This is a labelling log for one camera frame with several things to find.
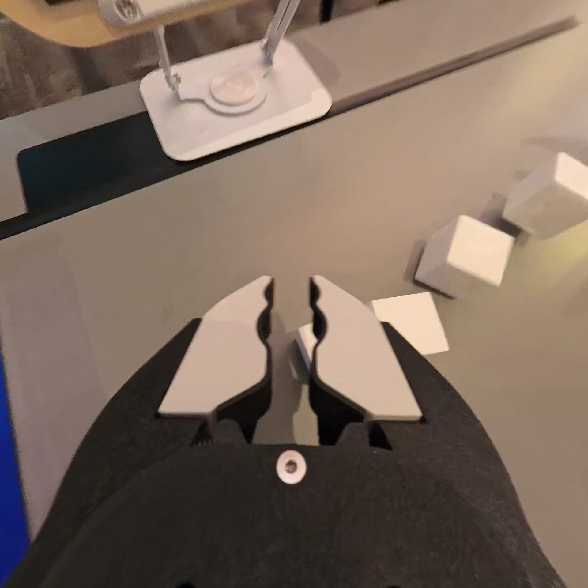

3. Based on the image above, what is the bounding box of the white hard foam cube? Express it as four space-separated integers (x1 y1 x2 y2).
294 292 450 368
502 152 588 239
415 214 516 299

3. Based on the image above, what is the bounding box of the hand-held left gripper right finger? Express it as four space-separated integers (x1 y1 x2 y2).
309 275 423 437

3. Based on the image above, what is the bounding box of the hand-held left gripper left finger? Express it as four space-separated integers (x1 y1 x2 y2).
157 275 275 439

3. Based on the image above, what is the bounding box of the wooden book stand white base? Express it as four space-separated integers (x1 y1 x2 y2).
0 0 332 162

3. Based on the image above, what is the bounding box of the blue plastic bin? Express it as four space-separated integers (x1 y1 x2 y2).
0 340 30 543

